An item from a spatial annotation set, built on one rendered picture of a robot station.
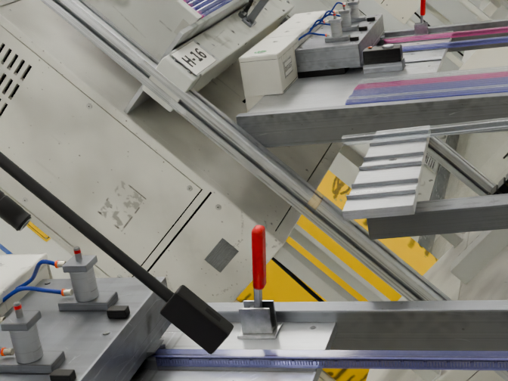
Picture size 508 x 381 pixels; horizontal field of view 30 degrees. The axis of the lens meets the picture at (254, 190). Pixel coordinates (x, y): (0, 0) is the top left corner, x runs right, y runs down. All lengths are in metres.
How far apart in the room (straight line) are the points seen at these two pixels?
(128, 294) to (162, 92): 0.83
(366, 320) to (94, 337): 0.26
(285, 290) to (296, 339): 3.07
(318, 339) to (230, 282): 0.95
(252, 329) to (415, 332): 0.15
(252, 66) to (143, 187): 0.32
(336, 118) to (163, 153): 0.34
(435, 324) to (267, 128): 0.85
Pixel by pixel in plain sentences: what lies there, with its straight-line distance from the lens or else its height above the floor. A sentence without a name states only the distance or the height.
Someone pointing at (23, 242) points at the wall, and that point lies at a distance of 3.57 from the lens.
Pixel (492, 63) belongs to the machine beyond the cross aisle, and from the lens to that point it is 5.24.
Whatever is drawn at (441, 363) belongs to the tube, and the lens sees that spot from 0.82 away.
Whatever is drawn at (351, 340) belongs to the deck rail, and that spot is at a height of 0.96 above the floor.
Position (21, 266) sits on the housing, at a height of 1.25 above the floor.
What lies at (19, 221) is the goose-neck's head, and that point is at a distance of 0.82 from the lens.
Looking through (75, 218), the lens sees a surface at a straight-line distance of 0.63.
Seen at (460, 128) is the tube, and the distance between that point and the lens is 1.19.
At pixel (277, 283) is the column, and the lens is 3.96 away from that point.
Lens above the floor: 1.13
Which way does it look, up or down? 1 degrees down
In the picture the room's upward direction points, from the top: 51 degrees counter-clockwise
